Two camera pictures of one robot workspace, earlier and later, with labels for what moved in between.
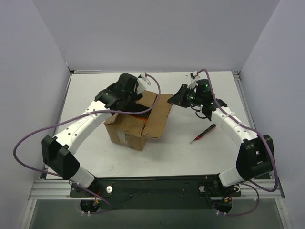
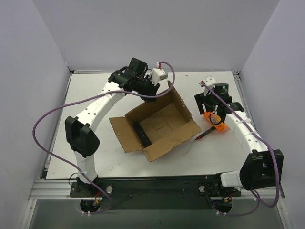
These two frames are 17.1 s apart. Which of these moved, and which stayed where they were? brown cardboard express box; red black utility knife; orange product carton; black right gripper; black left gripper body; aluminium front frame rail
Moved: orange product carton; black right gripper; brown cardboard express box; black left gripper body
Stayed: aluminium front frame rail; red black utility knife
